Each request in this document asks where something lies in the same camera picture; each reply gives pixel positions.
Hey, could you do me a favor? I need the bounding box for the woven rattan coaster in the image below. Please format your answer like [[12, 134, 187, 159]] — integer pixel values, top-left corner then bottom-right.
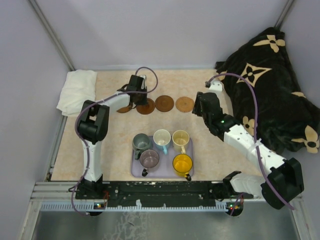
[[175, 96, 195, 113]]

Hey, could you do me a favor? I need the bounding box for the brown wooden coaster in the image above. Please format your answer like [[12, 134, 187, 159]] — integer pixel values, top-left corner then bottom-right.
[[136, 98, 156, 115]]

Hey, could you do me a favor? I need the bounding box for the dark wooden coaster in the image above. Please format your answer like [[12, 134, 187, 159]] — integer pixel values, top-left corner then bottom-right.
[[155, 95, 174, 112], [117, 105, 132, 114]]

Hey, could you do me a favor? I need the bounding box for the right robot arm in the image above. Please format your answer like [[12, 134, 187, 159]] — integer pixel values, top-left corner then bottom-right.
[[192, 91, 305, 210]]

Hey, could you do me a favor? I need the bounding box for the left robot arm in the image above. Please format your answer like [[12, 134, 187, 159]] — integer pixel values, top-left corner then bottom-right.
[[75, 75, 148, 199]]

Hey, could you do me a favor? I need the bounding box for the cream mug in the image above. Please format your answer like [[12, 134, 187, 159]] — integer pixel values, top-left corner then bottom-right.
[[172, 130, 190, 154]]

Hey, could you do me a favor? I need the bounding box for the white folded cloth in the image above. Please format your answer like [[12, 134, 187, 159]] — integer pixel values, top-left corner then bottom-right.
[[56, 70, 98, 117]]

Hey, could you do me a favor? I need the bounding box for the grey-green mug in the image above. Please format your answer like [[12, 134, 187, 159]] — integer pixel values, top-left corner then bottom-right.
[[132, 133, 153, 160]]

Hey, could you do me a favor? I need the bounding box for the black floral blanket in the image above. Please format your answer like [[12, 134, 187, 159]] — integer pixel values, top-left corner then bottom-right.
[[215, 27, 320, 154]]

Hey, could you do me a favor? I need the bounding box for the yellow mug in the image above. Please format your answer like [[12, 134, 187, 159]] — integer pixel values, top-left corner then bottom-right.
[[172, 154, 193, 182]]

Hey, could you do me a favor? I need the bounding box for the purple mug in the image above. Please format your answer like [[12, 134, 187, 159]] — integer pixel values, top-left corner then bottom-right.
[[139, 149, 160, 177]]

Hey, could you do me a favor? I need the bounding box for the lavender plastic tray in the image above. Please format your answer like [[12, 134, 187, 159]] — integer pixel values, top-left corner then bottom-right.
[[131, 135, 194, 179]]

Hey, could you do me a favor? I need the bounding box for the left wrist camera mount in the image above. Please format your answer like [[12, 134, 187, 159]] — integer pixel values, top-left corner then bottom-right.
[[139, 75, 147, 90]]

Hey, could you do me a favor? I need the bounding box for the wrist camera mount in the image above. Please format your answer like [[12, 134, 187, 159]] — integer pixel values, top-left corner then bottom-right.
[[139, 75, 147, 90], [205, 80, 223, 94]]

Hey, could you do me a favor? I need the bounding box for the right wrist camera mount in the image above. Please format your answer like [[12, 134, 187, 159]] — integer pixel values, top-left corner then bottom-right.
[[205, 80, 223, 94]]

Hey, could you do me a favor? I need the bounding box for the white mug blue handle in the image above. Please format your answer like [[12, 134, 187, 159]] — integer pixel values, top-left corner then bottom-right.
[[153, 129, 172, 155]]

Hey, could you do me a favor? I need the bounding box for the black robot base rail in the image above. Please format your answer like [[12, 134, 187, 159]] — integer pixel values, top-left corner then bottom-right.
[[75, 180, 237, 208]]

